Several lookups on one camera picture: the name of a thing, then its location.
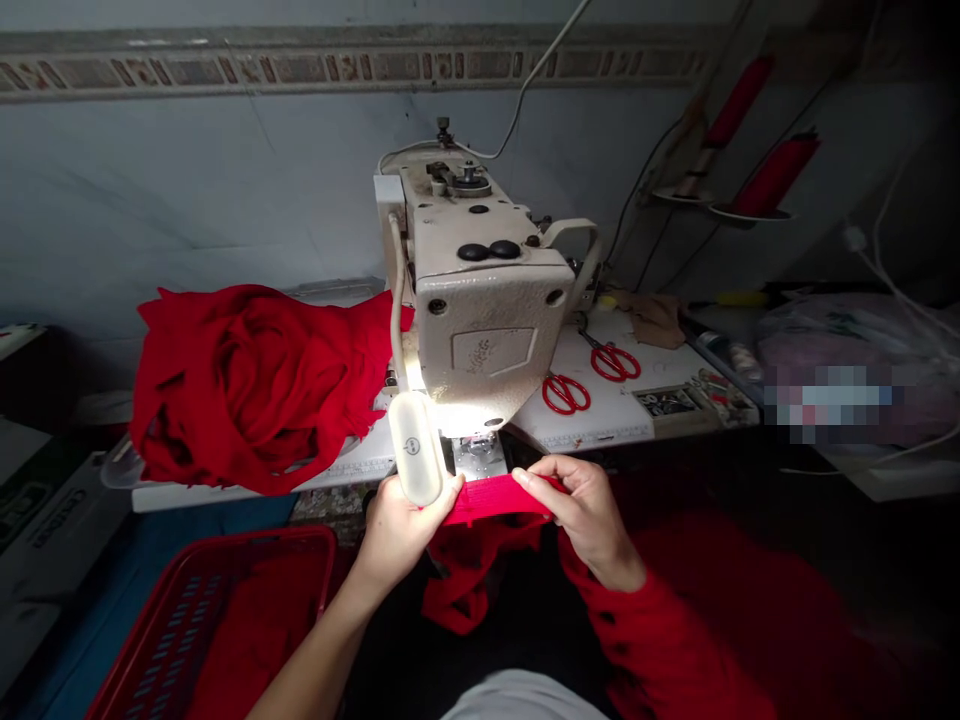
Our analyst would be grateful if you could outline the person's left hand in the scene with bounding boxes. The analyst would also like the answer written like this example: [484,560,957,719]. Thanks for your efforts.
[365,468,467,595]

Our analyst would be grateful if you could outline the person's right hand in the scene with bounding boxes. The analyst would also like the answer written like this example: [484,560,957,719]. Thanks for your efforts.
[512,455,648,595]

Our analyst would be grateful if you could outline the red garment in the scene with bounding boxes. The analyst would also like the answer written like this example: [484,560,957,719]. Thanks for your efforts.
[418,470,573,637]

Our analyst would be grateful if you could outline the white gooseneck lamp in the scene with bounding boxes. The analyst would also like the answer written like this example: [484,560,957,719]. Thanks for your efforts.
[386,212,446,509]

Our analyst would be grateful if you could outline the tray of small parts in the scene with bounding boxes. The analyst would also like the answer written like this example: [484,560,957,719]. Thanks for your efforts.
[632,369,760,430]

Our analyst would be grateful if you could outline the person's body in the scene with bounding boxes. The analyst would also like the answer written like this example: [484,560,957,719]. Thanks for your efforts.
[437,668,603,720]

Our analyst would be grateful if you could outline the red plastic basket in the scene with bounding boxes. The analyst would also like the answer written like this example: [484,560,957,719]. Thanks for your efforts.
[83,524,339,720]

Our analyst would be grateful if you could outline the pile of red fabric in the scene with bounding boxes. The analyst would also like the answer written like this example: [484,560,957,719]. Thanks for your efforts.
[128,283,416,497]

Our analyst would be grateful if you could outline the beige cloth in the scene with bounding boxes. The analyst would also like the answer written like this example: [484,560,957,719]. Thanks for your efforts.
[598,290,688,351]

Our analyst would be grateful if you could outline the cream sewing machine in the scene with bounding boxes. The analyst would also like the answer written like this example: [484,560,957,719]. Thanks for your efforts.
[373,116,606,435]

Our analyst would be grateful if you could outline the clear plastic container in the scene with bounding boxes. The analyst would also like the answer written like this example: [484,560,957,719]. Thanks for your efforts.
[284,275,388,310]

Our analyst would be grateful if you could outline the clear plastic bag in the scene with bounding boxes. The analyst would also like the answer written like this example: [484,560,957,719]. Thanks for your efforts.
[753,292,960,453]

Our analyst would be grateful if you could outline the metal thread stand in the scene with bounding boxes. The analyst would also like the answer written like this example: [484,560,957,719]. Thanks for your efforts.
[647,89,795,226]

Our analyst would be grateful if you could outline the red thread cone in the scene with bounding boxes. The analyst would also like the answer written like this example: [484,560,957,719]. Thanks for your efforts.
[701,56,778,151]
[731,132,821,219]

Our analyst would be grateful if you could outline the red handled scissors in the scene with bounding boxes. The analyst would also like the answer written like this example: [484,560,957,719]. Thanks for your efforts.
[541,370,594,417]
[575,320,643,382]

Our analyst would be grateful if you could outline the white cables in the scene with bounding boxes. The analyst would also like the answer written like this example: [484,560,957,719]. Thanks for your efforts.
[779,221,960,478]

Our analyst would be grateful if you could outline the white power cable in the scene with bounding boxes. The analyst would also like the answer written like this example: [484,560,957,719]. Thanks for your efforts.
[377,0,595,175]

